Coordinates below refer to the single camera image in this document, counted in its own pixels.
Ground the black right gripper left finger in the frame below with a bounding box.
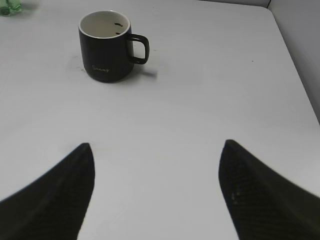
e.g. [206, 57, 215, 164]
[0, 143, 95, 240]

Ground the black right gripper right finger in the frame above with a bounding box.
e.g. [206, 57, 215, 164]
[218, 139, 320, 240]

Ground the black ceramic mug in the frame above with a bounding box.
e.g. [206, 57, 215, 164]
[78, 10, 150, 83]

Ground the green plastic soda bottle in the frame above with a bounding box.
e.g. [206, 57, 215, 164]
[0, 0, 22, 16]

